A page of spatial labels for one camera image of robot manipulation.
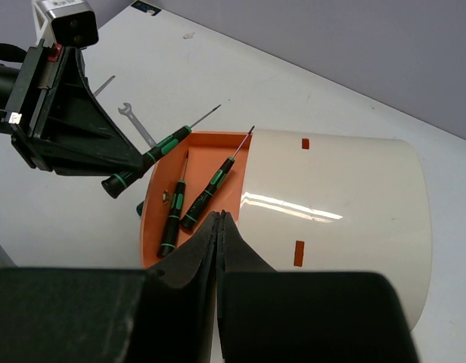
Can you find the silver combination wrench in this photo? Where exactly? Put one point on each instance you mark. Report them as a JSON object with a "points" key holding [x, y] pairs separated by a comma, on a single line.
{"points": [[127, 111]]}

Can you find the white cylindrical drawer cabinet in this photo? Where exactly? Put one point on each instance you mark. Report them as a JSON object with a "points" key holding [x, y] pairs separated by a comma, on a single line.
{"points": [[314, 202]]}

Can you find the blue label sticker left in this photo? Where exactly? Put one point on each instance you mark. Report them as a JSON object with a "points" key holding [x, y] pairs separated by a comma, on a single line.
{"points": [[146, 7]]}

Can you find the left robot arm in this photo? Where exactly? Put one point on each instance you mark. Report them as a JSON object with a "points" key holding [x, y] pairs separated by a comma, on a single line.
{"points": [[54, 121]]}

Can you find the large green-handled screwdriver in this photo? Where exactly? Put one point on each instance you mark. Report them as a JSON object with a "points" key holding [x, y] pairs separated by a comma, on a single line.
{"points": [[139, 208]]}

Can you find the small precision screwdriver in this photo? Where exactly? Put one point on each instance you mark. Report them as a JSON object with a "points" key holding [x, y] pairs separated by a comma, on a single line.
{"points": [[118, 182], [170, 234], [202, 201]]}

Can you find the long thin green screwdriver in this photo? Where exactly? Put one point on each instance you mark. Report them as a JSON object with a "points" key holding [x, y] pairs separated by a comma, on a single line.
{"points": [[103, 86]]}

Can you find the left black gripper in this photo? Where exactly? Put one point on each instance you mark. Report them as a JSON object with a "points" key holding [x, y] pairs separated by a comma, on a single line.
{"points": [[74, 134]]}

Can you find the orange top drawer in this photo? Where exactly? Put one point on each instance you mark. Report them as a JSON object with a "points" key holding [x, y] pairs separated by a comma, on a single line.
{"points": [[195, 160]]}

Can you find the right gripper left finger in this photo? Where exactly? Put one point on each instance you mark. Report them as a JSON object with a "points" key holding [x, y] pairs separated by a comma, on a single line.
{"points": [[163, 313]]}

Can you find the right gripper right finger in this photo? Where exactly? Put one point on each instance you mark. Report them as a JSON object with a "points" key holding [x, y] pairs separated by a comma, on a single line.
{"points": [[265, 315]]}

